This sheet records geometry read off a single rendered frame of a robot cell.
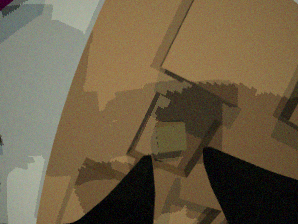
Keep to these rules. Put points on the tan square board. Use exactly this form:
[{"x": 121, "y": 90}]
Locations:
[{"x": 228, "y": 68}]

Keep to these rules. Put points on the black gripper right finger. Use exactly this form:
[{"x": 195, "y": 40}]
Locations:
[{"x": 249, "y": 194}]

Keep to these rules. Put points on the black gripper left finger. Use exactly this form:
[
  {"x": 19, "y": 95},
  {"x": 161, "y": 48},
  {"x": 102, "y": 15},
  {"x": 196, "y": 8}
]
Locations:
[{"x": 131, "y": 202}]

